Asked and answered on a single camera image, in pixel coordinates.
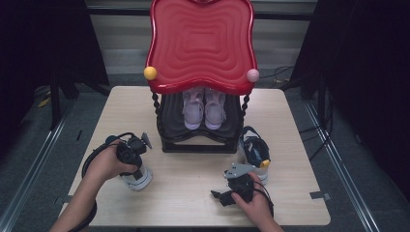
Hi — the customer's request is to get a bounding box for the yellow floor object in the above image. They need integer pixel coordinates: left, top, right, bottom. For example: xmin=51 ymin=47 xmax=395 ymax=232
xmin=36 ymin=96 xmax=52 ymax=109

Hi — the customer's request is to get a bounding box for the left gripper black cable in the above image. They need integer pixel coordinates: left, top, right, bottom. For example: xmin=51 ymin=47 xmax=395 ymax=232
xmin=69 ymin=131 xmax=136 ymax=232

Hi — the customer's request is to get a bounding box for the red and black shoe rack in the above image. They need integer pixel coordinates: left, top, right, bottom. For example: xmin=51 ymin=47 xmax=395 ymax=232
xmin=143 ymin=0 xmax=260 ymax=154

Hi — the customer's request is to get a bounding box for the navy and white sneaker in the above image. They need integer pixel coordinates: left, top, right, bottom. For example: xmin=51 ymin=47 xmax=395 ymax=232
xmin=239 ymin=125 xmax=273 ymax=187
xmin=104 ymin=134 xmax=154 ymax=192

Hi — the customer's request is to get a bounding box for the person's right hand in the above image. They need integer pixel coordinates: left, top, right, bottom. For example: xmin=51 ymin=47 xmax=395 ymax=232
xmin=231 ymin=172 xmax=275 ymax=224

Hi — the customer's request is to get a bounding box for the black metal stand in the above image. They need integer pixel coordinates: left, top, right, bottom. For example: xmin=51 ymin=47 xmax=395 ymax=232
xmin=316 ymin=72 xmax=327 ymax=130
xmin=48 ymin=72 xmax=63 ymax=131

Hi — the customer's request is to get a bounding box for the dark curtain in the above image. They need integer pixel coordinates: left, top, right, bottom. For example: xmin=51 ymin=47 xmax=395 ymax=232
xmin=289 ymin=0 xmax=410 ymax=202
xmin=0 ymin=0 xmax=110 ymax=162

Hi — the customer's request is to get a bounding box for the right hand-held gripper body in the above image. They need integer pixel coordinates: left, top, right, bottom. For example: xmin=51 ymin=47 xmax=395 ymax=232
xmin=224 ymin=162 xmax=257 ymax=204

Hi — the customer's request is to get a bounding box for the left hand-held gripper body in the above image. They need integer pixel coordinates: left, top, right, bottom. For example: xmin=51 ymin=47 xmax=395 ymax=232
xmin=116 ymin=130 xmax=153 ymax=168

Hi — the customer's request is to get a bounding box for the aluminium floor rail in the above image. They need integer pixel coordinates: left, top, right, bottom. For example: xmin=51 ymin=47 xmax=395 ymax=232
xmin=0 ymin=96 xmax=80 ymax=232
xmin=304 ymin=100 xmax=383 ymax=232

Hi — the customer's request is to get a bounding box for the person's left hand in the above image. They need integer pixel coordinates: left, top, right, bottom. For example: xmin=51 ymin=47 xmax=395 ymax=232
xmin=84 ymin=138 xmax=139 ymax=188

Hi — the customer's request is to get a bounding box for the grey tape strip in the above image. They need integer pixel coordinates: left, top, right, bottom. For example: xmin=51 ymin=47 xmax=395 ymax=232
xmin=53 ymin=194 xmax=80 ymax=205
xmin=308 ymin=190 xmax=332 ymax=201

